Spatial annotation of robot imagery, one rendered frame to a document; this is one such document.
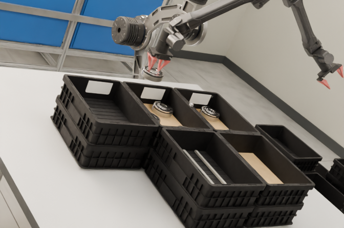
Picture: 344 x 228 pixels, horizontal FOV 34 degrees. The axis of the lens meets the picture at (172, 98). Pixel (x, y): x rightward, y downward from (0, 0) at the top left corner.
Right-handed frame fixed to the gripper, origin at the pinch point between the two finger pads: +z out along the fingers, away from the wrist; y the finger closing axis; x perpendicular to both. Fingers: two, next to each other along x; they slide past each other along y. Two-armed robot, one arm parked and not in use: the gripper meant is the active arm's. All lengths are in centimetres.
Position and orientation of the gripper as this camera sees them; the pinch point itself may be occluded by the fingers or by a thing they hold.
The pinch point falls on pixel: (154, 68)
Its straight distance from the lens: 257.2
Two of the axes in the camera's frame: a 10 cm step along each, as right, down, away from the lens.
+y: 8.2, 0.7, 5.7
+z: -3.5, 8.4, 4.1
